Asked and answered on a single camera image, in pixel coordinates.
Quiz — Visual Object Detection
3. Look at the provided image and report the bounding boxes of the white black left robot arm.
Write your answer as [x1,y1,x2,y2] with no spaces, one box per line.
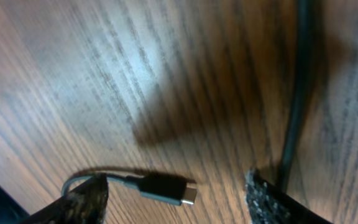
[23,0,327,224]

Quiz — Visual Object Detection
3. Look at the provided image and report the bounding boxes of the black cable remaining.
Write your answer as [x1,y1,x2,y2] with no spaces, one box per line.
[61,172,197,206]

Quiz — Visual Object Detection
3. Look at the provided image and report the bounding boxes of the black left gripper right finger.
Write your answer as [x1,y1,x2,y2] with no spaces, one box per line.
[245,170,331,224]

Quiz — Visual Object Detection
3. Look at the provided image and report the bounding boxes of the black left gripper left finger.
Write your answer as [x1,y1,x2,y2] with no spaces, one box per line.
[21,174,108,224]

